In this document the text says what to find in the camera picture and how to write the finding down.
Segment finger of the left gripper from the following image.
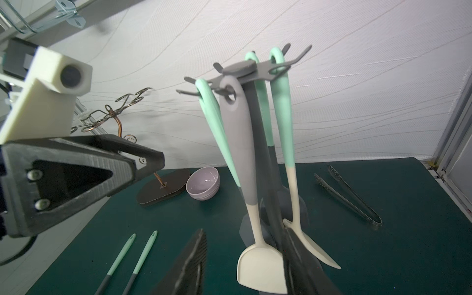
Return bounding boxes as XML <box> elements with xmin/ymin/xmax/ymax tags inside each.
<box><xmin>1</xmin><ymin>135</ymin><xmax>165</xmax><ymax>238</ymax></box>

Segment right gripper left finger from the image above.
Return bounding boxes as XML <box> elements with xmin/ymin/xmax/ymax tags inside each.
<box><xmin>150</xmin><ymin>229</ymin><xmax>208</xmax><ymax>295</ymax></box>

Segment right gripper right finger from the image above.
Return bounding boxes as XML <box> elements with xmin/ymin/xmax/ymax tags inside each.
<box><xmin>282</xmin><ymin>228</ymin><xmax>341</xmax><ymax>295</ymax></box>

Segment cream spatula grey handle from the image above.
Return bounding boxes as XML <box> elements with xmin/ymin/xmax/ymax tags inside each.
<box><xmin>220</xmin><ymin>76</ymin><xmax>287</xmax><ymax>294</ymax></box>

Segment grey spatula green handle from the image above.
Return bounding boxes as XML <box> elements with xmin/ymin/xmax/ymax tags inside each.
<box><xmin>122</xmin><ymin>231</ymin><xmax>158</xmax><ymax>295</ymax></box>
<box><xmin>95</xmin><ymin>234</ymin><xmax>136</xmax><ymax>295</ymax></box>

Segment grey utensil rack stand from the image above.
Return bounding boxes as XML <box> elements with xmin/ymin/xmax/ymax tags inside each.
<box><xmin>184</xmin><ymin>44</ymin><xmax>311</xmax><ymax>246</ymax></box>

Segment pink bowl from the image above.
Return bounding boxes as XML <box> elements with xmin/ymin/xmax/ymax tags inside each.
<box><xmin>186</xmin><ymin>167</ymin><xmax>221</xmax><ymax>201</ymax></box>

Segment black tongs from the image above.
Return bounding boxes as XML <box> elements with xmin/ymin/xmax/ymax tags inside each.
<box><xmin>314</xmin><ymin>165</ymin><xmax>383</xmax><ymax>227</ymax></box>

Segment green table mat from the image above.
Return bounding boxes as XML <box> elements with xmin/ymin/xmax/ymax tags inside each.
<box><xmin>25</xmin><ymin>157</ymin><xmax>472</xmax><ymax>295</ymax></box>

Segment metal double hook middle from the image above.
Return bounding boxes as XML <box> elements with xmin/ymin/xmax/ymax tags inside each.
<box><xmin>1</xmin><ymin>1</ymin><xmax>86</xmax><ymax>34</ymax></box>

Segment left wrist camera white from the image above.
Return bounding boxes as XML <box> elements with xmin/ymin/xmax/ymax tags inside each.
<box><xmin>1</xmin><ymin>46</ymin><xmax>93</xmax><ymax>145</ymax></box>

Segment brown wire mug tree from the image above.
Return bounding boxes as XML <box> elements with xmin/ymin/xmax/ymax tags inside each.
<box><xmin>71</xmin><ymin>87</ymin><xmax>191</xmax><ymax>207</ymax></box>

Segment aluminium top rail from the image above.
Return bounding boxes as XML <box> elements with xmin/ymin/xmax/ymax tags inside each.
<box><xmin>1</xmin><ymin>1</ymin><xmax>140</xmax><ymax>47</ymax></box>

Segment cream spatula green handle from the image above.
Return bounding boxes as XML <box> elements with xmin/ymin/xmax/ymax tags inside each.
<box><xmin>268</xmin><ymin>47</ymin><xmax>342</xmax><ymax>270</ymax></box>

